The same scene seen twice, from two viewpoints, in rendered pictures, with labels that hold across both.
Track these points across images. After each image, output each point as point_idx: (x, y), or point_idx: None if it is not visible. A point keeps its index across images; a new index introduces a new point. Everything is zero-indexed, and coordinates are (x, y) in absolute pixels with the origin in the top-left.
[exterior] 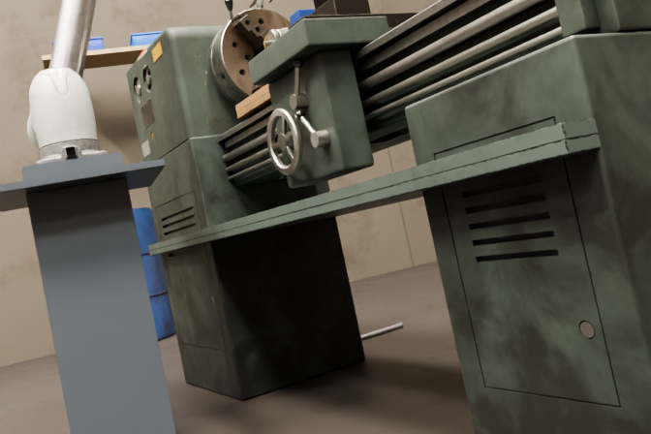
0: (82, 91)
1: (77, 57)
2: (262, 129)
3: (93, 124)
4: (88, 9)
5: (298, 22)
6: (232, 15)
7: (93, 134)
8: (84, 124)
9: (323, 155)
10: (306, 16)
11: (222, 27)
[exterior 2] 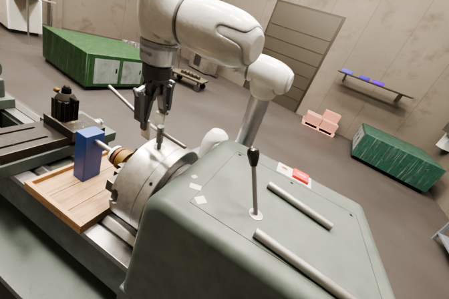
0: (204, 139)
1: (238, 135)
2: None
3: (200, 152)
4: (245, 113)
5: (82, 111)
6: (251, 172)
7: (199, 155)
8: (199, 149)
9: None
10: (81, 113)
11: (204, 155)
